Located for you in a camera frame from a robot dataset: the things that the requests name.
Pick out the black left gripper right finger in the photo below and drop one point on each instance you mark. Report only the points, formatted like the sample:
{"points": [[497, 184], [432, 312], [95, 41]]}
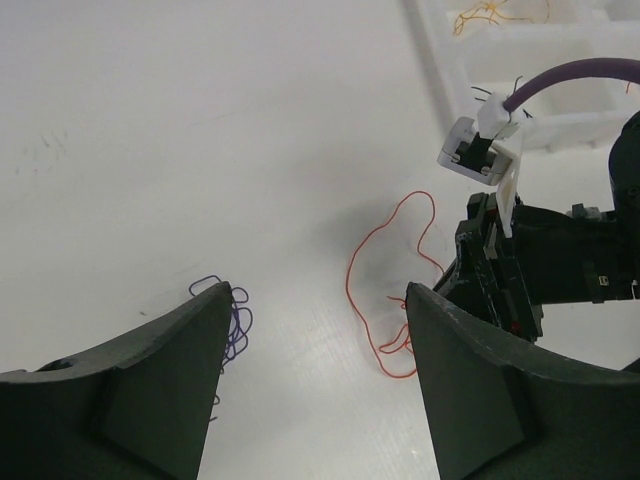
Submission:
{"points": [[499, 407]]}

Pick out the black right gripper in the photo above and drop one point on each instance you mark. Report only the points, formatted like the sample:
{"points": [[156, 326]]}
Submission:
{"points": [[584, 256]]}

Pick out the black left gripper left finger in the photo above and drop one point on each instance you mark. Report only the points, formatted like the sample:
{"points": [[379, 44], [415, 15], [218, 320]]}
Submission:
{"points": [[135, 407]]}

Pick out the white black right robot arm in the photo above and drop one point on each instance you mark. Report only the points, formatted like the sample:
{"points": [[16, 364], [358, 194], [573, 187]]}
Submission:
{"points": [[623, 165]]}

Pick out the white compartment tray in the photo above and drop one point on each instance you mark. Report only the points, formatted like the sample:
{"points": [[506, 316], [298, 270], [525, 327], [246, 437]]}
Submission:
{"points": [[470, 49]]}

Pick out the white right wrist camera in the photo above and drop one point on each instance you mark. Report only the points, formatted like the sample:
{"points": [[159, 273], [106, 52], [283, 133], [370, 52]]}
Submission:
{"points": [[488, 149]]}

